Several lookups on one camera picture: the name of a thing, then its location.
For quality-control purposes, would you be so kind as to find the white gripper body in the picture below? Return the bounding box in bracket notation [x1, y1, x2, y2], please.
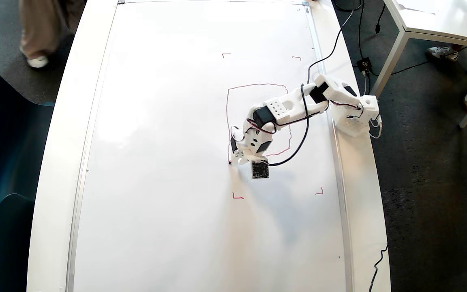
[238, 122, 276, 161]

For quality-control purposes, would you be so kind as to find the looped black cable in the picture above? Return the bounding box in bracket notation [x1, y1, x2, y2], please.
[333, 0, 363, 12]

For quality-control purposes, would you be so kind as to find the beige trousers leg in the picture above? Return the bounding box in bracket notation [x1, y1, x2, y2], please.
[19, 0, 86, 59]

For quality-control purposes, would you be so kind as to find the black wrist camera board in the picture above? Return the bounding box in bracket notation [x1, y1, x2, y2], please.
[252, 160, 270, 179]

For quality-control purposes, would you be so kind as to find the white side table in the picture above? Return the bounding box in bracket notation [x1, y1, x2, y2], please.
[379, 0, 467, 129]

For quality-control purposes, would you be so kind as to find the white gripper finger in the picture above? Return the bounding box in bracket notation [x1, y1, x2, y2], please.
[233, 151, 258, 165]
[230, 127, 244, 161]

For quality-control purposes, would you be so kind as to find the black cable with plug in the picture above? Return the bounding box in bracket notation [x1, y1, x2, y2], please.
[375, 3, 386, 34]

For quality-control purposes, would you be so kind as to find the thin black floor cable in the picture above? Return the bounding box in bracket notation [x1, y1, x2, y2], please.
[371, 47, 467, 76]

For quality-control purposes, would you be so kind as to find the large whiteboard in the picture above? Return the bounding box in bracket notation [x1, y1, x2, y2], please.
[66, 0, 354, 292]

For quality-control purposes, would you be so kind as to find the black cable over table edge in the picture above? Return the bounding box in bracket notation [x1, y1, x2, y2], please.
[369, 243, 389, 292]

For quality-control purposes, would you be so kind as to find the black camera cable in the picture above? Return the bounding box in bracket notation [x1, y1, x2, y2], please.
[268, 8, 356, 167]

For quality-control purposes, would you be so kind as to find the dark blue chair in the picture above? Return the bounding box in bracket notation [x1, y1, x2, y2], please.
[0, 54, 56, 223]
[0, 193, 35, 292]

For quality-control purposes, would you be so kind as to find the white cable at robot base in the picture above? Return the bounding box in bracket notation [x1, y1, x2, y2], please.
[369, 115, 383, 139]

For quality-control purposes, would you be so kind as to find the black cable to adapter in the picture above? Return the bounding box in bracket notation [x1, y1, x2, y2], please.
[357, 0, 366, 60]

